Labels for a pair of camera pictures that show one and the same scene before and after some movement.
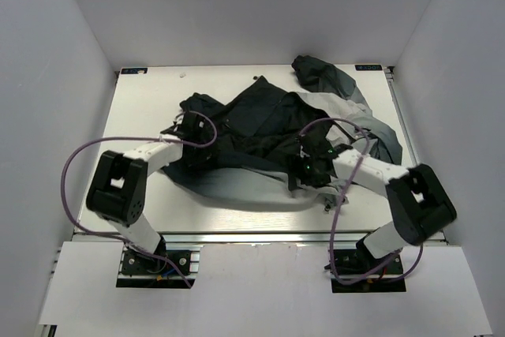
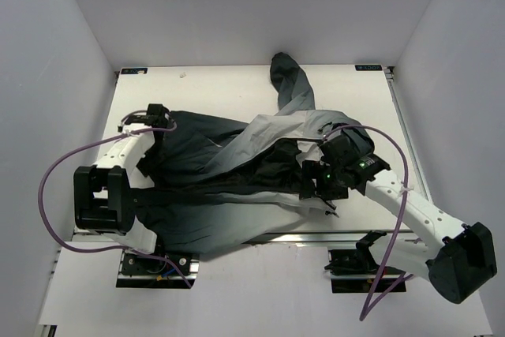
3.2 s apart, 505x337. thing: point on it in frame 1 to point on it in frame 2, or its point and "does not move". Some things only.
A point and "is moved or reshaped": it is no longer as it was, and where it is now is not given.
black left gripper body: [200, 155] to [160, 142]
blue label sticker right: [368, 67] does not move
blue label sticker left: [133, 71] does not move
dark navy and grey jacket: [257, 129] is moved or reshaped
